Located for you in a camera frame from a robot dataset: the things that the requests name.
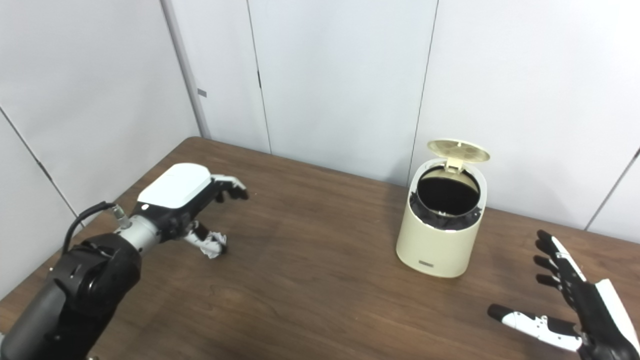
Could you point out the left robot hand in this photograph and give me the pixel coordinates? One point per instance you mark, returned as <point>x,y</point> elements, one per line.
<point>175,187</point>

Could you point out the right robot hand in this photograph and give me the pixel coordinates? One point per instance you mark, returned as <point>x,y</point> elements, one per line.
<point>595,310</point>

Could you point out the white paper ball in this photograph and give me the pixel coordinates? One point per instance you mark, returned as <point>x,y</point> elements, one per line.
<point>215,241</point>

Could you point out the cream round bin lid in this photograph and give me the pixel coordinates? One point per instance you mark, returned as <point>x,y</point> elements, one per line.
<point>457,150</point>

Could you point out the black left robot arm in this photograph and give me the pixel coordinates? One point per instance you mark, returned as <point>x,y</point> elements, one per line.
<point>75,300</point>

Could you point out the cream-colored bin body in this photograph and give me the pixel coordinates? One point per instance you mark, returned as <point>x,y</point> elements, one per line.
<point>435,250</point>

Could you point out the black bin liner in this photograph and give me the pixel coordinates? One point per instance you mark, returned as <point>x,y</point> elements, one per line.
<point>447,192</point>

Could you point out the grey vertical wall post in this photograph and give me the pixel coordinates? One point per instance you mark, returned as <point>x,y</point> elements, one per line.
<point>185,65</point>

